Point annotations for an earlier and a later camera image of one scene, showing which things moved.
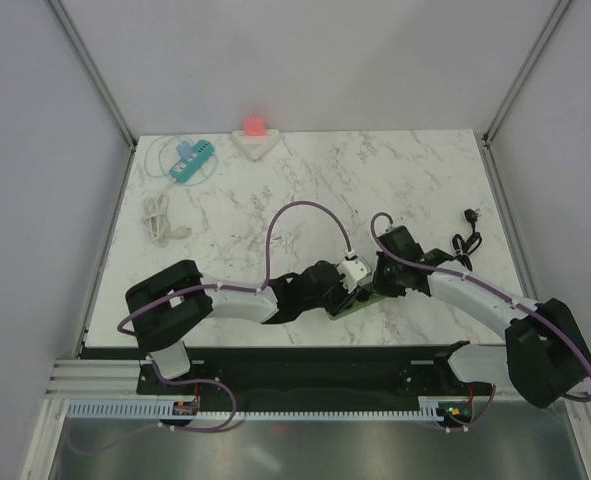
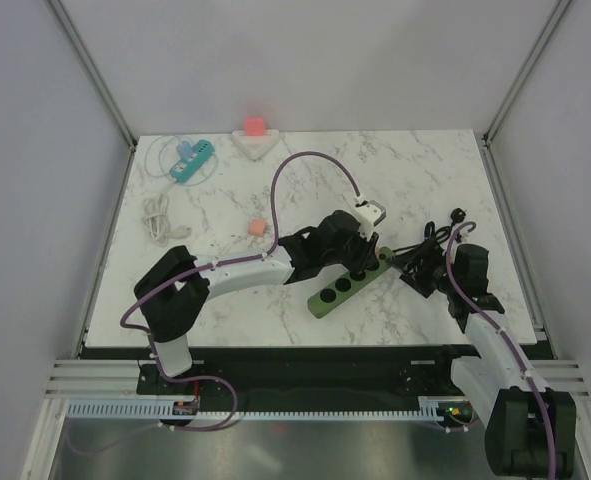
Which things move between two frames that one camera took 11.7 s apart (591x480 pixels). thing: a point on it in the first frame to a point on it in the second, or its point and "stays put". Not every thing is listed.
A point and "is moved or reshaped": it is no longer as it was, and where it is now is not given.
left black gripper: (344, 299) to (365, 248)
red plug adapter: (253, 127) stays put
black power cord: (462, 250) is moved or reshaped
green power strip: (358, 305) is moved or reshaped
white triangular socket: (258, 146) stays put
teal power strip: (202, 151) stays put
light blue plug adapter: (184, 150) stays put
